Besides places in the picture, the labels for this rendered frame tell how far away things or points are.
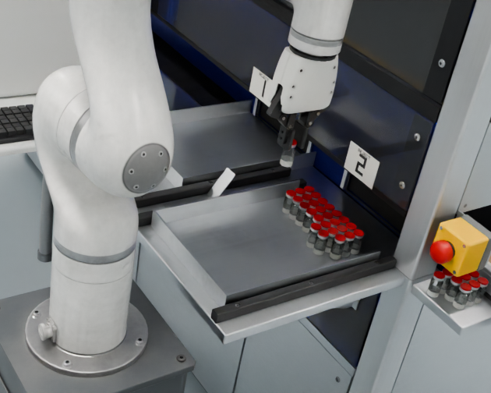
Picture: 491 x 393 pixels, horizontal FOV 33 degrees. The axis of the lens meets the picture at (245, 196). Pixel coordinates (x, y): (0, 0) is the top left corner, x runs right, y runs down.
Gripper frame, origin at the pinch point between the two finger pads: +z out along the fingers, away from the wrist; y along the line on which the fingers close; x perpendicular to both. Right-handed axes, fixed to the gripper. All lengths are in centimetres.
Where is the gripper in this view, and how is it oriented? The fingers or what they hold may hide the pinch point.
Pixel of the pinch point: (292, 135)
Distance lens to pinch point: 137.4
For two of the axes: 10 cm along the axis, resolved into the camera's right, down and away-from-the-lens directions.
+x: 5.4, 5.2, -6.6
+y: -8.2, 1.6, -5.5
